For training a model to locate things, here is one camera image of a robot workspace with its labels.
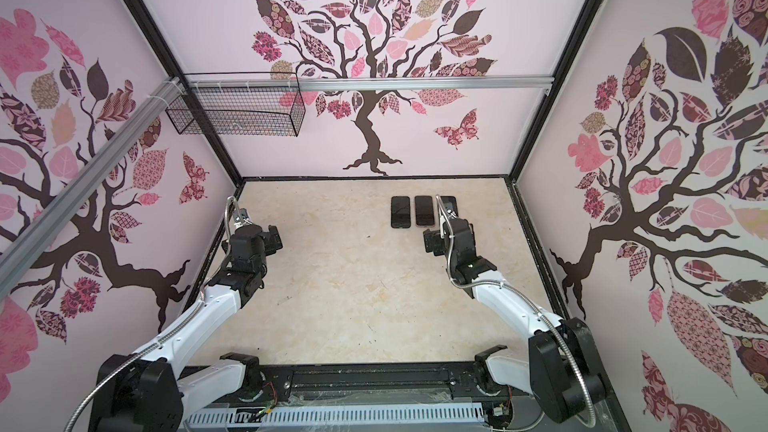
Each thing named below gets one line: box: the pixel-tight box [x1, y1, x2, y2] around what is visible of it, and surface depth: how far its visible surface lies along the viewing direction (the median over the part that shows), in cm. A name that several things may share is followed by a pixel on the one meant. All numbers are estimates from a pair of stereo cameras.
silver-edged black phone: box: [391, 196, 411, 229], surface depth 110 cm
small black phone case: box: [390, 196, 411, 229], surface depth 110 cm
